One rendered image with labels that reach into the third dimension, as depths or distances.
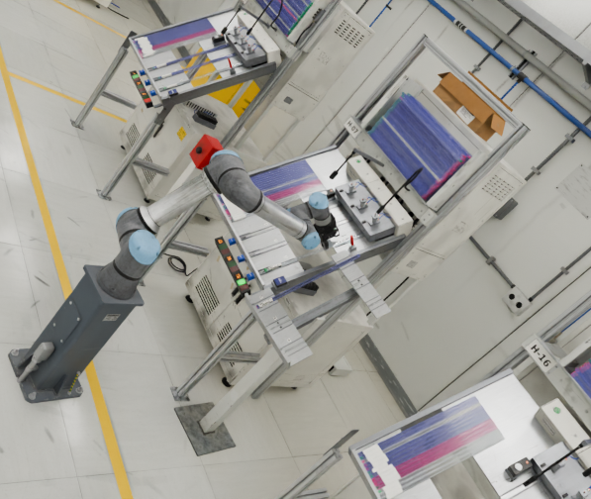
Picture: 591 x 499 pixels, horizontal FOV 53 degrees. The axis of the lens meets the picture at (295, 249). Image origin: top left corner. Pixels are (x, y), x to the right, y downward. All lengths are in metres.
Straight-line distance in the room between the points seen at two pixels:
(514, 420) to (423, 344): 2.00
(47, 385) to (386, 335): 2.65
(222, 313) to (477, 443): 1.51
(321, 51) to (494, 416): 2.38
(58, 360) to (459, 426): 1.50
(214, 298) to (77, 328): 1.13
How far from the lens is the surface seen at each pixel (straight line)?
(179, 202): 2.23
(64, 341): 2.40
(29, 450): 2.44
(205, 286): 3.35
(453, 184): 2.69
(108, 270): 2.24
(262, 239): 2.76
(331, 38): 3.82
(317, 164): 3.10
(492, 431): 2.37
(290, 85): 3.85
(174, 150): 3.88
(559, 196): 4.14
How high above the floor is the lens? 1.88
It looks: 22 degrees down
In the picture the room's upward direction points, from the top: 42 degrees clockwise
